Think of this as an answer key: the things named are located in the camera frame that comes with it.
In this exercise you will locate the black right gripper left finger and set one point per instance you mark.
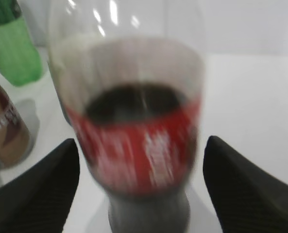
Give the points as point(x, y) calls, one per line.
point(39, 200)

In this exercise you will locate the brown coffee bottle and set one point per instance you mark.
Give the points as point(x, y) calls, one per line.
point(16, 141)

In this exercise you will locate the green soda bottle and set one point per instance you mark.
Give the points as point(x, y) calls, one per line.
point(20, 62)

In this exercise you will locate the cola bottle red label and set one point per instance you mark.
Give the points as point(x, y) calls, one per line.
point(129, 75)

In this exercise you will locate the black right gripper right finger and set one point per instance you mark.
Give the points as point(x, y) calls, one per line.
point(246, 199)

